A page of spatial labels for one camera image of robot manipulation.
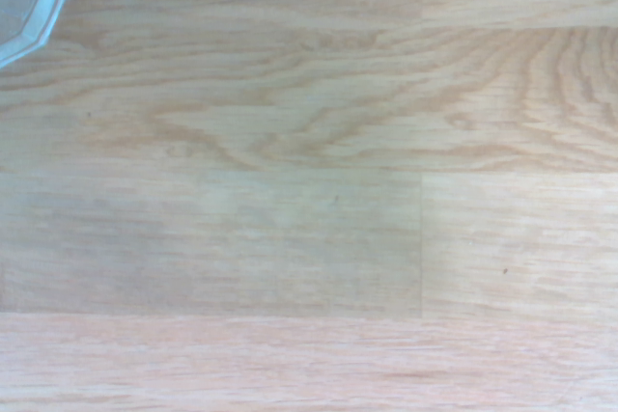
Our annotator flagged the clear faceted drinking glass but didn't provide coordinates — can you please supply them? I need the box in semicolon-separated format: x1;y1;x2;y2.
0;0;72;69

